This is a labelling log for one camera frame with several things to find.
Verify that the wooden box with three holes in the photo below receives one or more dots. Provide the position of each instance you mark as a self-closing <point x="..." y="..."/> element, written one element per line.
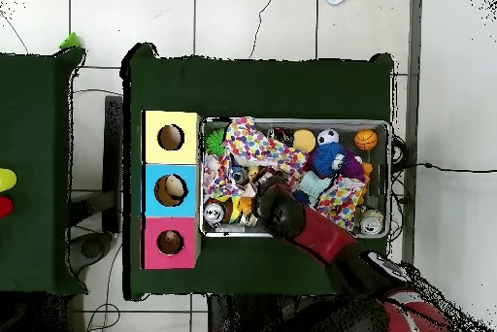
<point x="186" y="153"/>

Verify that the shallow metal mesh bin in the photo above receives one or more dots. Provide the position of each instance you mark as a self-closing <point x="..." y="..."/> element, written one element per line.
<point x="372" y="125"/>

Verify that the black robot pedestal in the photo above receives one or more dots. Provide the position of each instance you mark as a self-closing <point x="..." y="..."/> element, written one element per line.
<point x="233" y="316"/>

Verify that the dark green tablecloth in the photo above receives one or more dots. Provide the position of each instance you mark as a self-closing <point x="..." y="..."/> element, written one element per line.
<point x="35" y="153"/>
<point x="252" y="87"/>

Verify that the orange plush toy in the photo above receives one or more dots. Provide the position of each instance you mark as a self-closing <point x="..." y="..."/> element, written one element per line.
<point x="245" y="205"/>

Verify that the brown teddy bear plush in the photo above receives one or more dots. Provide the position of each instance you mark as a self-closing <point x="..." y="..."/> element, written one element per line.
<point x="169" y="237"/>

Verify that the orange foam cylinder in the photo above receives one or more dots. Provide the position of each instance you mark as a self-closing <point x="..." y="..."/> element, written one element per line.
<point x="304" y="140"/>

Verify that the colourful dotted cloth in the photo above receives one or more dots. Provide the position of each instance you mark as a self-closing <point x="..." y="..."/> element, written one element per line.
<point x="252" y="145"/>
<point x="341" y="200"/>

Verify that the blue spiky ball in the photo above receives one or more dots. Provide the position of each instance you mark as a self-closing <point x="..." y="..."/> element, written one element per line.
<point x="324" y="159"/>

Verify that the purple spiky toy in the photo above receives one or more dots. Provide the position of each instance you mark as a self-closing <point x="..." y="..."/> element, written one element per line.
<point x="353" y="169"/>

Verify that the green spiky ball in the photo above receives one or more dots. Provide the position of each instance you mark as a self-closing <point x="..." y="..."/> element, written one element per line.
<point x="214" y="141"/>

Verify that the red plastic object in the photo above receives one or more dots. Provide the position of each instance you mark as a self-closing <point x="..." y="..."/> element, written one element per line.
<point x="4" y="207"/>

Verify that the small soccer ball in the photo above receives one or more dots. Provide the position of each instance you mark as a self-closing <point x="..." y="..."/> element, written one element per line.
<point x="328" y="136"/>

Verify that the bright green object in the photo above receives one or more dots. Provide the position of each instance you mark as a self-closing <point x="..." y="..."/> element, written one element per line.
<point x="70" y="41"/>

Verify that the mint green knitted cloth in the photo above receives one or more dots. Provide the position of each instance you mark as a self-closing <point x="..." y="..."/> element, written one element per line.
<point x="312" y="186"/>

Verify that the yellow plastic object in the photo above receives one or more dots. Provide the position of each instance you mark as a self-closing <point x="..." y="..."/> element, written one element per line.
<point x="6" y="179"/>

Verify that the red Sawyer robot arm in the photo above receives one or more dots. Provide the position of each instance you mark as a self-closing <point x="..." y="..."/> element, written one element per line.
<point x="322" y="235"/>

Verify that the small orange basketball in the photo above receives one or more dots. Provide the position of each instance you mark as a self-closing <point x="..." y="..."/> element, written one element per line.
<point x="365" y="140"/>

